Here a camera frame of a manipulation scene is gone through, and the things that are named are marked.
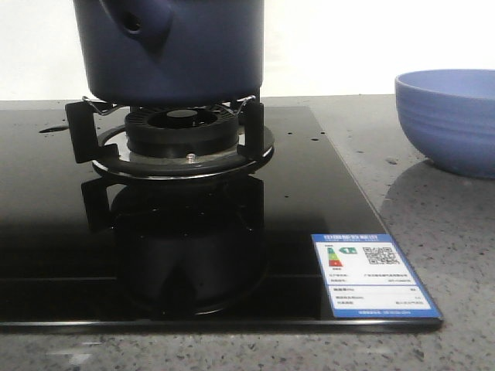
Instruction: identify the dark blue cooking pot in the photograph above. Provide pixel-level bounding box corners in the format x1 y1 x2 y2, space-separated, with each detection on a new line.
73 1 264 107

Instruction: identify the light blue ribbed bowl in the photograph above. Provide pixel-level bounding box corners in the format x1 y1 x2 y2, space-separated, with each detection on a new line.
394 69 494 179

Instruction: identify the black metal pot support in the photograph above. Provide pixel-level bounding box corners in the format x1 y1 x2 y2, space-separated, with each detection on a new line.
65 96 275 182

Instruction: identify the black round gas burner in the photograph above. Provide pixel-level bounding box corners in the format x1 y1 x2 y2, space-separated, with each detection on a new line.
125 107 238 158

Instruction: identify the blue white energy label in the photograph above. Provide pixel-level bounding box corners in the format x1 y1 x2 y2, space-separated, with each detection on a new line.
312 233 441 319

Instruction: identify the black glass gas cooktop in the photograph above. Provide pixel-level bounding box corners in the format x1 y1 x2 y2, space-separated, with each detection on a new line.
1 106 443 333

